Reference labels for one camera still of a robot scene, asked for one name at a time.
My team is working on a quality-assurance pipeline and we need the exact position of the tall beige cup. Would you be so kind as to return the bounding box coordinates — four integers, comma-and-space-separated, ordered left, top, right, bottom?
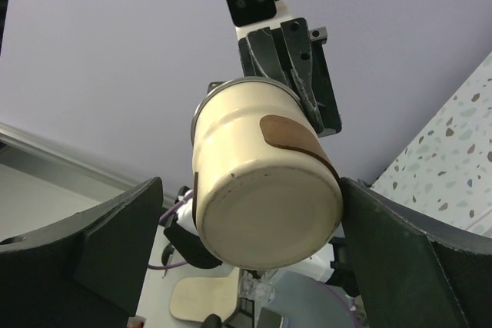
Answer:
169, 267, 240, 323

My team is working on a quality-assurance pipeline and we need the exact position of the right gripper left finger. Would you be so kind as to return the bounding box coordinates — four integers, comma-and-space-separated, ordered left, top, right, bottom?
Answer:
1, 177, 163, 327

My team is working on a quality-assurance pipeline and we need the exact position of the purple plastic cup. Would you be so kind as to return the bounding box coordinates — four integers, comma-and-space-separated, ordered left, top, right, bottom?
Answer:
254, 271, 364, 327

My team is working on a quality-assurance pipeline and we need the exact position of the clear glass cup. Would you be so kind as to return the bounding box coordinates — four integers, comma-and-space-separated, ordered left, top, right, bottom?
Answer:
238, 270, 275, 303

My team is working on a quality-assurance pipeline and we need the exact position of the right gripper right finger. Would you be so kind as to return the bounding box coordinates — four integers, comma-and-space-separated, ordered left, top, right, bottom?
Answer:
340, 177, 491, 327

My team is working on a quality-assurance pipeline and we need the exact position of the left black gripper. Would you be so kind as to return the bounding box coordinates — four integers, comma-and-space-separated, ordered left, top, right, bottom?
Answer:
238, 18, 342, 137

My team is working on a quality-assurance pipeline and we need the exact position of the cream steel cup brown band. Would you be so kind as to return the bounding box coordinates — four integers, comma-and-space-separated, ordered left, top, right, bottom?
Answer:
192, 77, 343, 270

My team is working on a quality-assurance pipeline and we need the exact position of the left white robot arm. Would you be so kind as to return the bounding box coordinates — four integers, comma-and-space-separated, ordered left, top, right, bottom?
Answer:
165, 18, 359, 297

